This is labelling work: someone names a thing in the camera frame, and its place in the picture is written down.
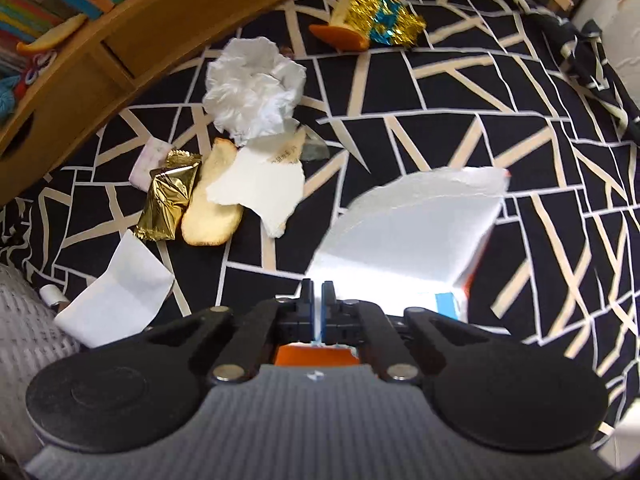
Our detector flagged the torn white orange cardboard box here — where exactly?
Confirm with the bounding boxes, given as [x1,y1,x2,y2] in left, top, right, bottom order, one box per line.
[273,164,512,369]

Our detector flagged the torn white paper piece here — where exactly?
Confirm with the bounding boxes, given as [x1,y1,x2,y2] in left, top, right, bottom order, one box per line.
[206,127,306,238]

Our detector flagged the white folded paper sheet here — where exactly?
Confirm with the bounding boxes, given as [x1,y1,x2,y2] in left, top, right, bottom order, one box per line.
[54,231,175,348]

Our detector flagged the black white patterned tablecloth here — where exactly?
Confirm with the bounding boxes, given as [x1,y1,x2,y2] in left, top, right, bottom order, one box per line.
[1,0,639,444]

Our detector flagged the small pink white packet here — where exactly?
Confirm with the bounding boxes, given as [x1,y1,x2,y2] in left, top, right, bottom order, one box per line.
[128,136,172,192]

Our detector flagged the crumpled white tissue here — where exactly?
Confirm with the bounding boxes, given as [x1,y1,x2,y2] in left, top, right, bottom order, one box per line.
[203,37,306,146]

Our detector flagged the orange peel on table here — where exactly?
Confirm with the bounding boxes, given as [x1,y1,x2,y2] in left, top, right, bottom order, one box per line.
[308,24,370,52]

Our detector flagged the white mesh trash bin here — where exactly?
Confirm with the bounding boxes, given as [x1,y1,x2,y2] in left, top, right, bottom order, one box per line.
[0,266,79,463]

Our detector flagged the gold blue foil wrapper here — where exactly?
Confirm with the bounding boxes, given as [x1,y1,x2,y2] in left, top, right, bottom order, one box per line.
[327,0,425,48]

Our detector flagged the wooden desk shelf with drawers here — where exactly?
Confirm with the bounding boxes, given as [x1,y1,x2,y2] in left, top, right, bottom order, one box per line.
[1,0,283,203]

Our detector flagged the red white charm toy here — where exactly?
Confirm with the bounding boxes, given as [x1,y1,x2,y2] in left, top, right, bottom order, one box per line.
[20,50,58,90]

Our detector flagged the blue yarn ball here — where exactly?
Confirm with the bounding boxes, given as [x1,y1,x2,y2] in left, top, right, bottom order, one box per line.
[0,75,23,125]

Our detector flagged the orange peel on shelf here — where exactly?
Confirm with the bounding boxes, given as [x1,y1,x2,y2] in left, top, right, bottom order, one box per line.
[15,13,88,56]

